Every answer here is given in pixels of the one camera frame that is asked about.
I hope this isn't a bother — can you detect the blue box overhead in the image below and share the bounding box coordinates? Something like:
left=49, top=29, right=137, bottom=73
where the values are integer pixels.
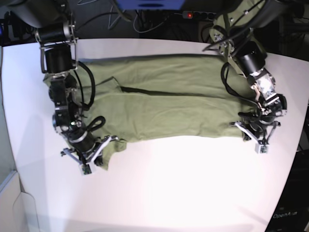
left=116, top=0, right=185, bottom=10

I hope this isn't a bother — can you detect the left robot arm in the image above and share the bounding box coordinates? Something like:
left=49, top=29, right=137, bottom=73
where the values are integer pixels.
left=205, top=0, right=291, bottom=150

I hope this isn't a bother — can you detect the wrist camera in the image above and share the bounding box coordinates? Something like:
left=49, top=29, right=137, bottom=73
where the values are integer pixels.
left=79, top=164, right=92, bottom=175
left=255, top=144, right=268, bottom=154

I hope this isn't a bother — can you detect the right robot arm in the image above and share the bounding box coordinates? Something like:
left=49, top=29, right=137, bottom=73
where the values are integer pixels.
left=2, top=0, right=118, bottom=169

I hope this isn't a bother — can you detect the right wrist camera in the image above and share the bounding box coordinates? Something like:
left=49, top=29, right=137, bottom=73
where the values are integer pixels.
left=79, top=164, right=92, bottom=175

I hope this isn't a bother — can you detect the green T-shirt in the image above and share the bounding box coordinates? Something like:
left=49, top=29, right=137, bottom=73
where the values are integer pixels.
left=43, top=54, right=260, bottom=172

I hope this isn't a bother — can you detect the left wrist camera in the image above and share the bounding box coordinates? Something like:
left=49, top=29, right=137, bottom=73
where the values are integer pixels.
left=255, top=144, right=268, bottom=154

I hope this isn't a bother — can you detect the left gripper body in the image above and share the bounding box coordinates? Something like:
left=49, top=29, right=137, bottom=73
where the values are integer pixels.
left=229, top=121, right=281, bottom=145

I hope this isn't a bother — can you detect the black OpenArm case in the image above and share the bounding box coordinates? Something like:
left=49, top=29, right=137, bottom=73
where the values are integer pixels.
left=266, top=145, right=309, bottom=232

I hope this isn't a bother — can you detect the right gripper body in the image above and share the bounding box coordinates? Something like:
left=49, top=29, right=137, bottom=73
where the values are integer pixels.
left=60, top=135, right=119, bottom=164

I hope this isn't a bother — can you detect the white plastic bin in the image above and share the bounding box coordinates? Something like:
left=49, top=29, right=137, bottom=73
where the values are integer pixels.
left=0, top=171, right=40, bottom=232

